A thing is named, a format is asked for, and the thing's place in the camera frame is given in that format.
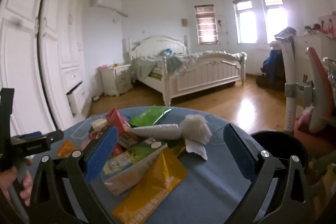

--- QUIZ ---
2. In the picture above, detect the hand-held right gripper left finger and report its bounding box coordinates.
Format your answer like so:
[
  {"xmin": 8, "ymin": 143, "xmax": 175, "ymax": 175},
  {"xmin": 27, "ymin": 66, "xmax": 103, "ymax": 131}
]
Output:
[{"xmin": 28, "ymin": 126, "xmax": 118, "ymax": 224}]

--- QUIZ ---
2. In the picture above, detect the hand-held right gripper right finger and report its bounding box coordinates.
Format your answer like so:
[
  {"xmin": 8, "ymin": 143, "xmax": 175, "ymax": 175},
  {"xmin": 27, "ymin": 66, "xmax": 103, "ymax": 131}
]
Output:
[{"xmin": 223, "ymin": 124, "xmax": 319, "ymax": 224}]

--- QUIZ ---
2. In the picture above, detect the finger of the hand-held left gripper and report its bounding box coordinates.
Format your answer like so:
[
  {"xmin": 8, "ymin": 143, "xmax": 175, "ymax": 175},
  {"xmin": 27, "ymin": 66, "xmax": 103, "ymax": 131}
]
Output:
[{"xmin": 10, "ymin": 130, "xmax": 64, "ymax": 157}]

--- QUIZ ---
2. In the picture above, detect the white green milk carton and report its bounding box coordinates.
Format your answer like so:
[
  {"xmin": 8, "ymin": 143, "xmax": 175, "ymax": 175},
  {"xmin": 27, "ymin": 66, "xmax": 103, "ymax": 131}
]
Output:
[{"xmin": 101, "ymin": 137, "xmax": 168, "ymax": 196}]

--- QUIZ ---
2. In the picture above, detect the black round bin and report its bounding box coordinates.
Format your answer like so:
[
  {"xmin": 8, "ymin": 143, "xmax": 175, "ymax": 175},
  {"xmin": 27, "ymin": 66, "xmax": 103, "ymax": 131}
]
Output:
[{"xmin": 249, "ymin": 130, "xmax": 311, "ymax": 224}]

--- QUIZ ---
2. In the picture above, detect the person's left hand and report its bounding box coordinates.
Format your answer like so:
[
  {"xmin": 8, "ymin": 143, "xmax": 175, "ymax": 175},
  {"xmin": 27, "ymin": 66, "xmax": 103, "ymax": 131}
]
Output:
[{"xmin": 0, "ymin": 160, "xmax": 34, "ymax": 207}]

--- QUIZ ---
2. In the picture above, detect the dark printed carton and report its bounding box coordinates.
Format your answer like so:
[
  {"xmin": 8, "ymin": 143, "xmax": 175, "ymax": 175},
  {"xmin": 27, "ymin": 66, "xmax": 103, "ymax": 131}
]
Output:
[{"xmin": 119, "ymin": 132, "xmax": 139, "ymax": 149}]

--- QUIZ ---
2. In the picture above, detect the white red snack packet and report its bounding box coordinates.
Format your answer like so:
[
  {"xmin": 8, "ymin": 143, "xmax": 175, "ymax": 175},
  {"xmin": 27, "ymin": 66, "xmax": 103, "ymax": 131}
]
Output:
[{"xmin": 88, "ymin": 119, "xmax": 111, "ymax": 140}]

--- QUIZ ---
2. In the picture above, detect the small orange packet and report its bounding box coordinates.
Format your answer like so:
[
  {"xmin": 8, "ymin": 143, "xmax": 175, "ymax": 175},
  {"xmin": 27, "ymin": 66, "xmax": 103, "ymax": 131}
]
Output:
[{"xmin": 56, "ymin": 140, "xmax": 80, "ymax": 159}]

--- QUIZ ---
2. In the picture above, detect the red carton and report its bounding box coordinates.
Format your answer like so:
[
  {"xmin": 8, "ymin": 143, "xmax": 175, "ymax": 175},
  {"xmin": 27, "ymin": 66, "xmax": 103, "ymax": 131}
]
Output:
[{"xmin": 106, "ymin": 109, "xmax": 137, "ymax": 135}]

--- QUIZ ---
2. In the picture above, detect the blue table cloth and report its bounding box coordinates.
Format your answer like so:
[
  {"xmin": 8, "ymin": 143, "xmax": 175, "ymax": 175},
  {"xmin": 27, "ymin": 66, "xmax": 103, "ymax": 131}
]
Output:
[{"xmin": 51, "ymin": 106, "xmax": 279, "ymax": 224}]

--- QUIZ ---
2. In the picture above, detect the white paper scrap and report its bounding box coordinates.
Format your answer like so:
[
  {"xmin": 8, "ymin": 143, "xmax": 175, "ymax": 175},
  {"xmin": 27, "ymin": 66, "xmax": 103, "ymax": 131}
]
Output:
[{"xmin": 186, "ymin": 139, "xmax": 208, "ymax": 161}]

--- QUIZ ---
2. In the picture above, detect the white fluffy cotton ball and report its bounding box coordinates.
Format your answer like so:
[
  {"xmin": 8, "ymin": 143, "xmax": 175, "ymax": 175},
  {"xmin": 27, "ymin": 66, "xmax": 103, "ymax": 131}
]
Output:
[{"xmin": 180, "ymin": 114, "xmax": 213, "ymax": 143}]

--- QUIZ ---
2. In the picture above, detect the green packet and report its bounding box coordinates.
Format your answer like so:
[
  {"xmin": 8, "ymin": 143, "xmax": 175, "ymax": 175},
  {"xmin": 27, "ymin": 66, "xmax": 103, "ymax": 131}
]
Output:
[{"xmin": 129, "ymin": 105, "xmax": 172, "ymax": 127}]

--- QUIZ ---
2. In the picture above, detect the white paper cone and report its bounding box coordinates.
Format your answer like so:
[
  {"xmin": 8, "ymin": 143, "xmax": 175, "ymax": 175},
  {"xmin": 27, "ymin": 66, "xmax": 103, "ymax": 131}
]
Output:
[{"xmin": 131, "ymin": 123, "xmax": 181, "ymax": 141}]

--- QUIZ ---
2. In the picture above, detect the large yellow packet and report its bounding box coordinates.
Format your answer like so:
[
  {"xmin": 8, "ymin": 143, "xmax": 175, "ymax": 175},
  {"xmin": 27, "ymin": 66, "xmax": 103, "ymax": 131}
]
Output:
[{"xmin": 112, "ymin": 148, "xmax": 188, "ymax": 224}]

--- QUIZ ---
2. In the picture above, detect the white wardrobe drawer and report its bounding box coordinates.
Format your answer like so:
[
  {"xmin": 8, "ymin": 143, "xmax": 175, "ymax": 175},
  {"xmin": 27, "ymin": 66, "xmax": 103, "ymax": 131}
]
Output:
[{"xmin": 66, "ymin": 81, "xmax": 84, "ymax": 115}]

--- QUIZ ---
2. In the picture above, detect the white nightstand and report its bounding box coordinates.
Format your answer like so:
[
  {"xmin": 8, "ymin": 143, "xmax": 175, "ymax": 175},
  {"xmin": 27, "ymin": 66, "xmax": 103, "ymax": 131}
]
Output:
[{"xmin": 101, "ymin": 64, "xmax": 133, "ymax": 96}]

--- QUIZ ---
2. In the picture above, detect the dark bag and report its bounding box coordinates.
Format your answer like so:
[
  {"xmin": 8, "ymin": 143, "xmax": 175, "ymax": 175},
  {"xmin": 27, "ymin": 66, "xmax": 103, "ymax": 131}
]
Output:
[{"xmin": 256, "ymin": 73, "xmax": 286, "ymax": 89}]

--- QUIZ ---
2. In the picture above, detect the white wooden bed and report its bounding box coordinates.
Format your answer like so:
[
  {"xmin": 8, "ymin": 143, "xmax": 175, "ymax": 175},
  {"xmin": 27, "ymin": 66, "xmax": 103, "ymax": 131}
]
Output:
[{"xmin": 130, "ymin": 35, "xmax": 247, "ymax": 106}]

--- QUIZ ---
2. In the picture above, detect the blue hanging clothing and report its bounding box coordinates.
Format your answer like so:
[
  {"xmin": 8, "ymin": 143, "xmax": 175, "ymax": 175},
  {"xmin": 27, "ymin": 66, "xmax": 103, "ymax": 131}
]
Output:
[{"xmin": 262, "ymin": 49, "xmax": 281, "ymax": 80}]

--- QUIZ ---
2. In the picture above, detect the pale green bedding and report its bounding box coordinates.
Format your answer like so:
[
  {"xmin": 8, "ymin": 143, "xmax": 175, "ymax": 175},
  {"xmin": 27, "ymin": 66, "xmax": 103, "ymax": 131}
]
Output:
[{"xmin": 133, "ymin": 52, "xmax": 247, "ymax": 77}]

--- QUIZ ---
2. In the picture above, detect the bright window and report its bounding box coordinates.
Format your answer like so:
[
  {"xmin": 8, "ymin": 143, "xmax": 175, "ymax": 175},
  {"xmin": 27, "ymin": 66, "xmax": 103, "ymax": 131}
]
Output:
[
  {"xmin": 260, "ymin": 0, "xmax": 285, "ymax": 44},
  {"xmin": 232, "ymin": 0, "xmax": 258, "ymax": 44}
]

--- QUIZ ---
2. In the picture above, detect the window with brown blind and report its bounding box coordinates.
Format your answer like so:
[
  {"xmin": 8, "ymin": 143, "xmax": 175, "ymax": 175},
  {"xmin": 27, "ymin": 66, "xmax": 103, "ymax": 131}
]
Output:
[{"xmin": 194, "ymin": 5, "xmax": 219, "ymax": 45}]

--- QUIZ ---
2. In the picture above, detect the white air conditioner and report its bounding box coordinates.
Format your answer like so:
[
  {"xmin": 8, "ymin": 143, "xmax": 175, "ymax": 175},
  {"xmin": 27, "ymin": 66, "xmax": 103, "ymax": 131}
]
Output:
[{"xmin": 89, "ymin": 0, "xmax": 122, "ymax": 10}]

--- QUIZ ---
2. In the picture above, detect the wall poster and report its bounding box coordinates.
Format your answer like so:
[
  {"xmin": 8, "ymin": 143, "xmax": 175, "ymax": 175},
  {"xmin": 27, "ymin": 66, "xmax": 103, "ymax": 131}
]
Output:
[{"xmin": 318, "ymin": 14, "xmax": 336, "ymax": 39}]

